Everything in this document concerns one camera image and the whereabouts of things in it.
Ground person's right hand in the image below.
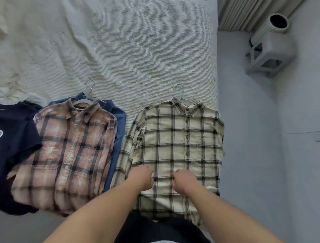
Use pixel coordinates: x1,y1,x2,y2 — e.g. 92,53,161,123
171,169,200,197

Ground person's left hand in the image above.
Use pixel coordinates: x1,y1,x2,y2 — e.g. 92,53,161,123
126,165,154,193

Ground cream plaid shirt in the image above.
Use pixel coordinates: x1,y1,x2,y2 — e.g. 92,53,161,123
110,97,225,226

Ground blue denim shirt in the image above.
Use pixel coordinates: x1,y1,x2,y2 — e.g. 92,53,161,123
47,92,127,193

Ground pink plaid shirt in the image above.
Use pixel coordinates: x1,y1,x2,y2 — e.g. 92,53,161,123
7,98,118,217

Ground light green hanger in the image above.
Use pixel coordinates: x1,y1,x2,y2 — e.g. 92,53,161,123
173,84,198,103

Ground white plastic hanger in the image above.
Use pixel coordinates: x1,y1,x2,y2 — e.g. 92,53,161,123
72,86,100,107

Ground pale pink hanger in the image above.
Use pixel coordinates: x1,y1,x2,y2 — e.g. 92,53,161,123
85,79,96,97

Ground white zip polo shirt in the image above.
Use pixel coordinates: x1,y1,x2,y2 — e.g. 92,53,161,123
0,92,47,107

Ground navy Skechers tee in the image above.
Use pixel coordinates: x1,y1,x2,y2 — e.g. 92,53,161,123
0,101,43,216

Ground person's left forearm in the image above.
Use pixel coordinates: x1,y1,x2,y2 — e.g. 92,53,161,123
44,180,143,243

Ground person's right forearm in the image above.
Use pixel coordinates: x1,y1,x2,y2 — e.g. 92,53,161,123
189,184,285,243

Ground person's black shorts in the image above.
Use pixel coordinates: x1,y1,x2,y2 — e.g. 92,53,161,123
114,213,212,243

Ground bed with white bedspread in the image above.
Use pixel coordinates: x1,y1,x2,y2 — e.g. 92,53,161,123
0,0,220,218

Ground white plastic stool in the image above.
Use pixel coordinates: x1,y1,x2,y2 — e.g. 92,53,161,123
244,32,297,78

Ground white cylindrical bin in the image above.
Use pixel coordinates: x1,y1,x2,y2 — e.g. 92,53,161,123
250,13,289,47

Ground beige curtain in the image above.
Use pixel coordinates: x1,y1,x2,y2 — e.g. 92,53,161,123
218,0,307,32

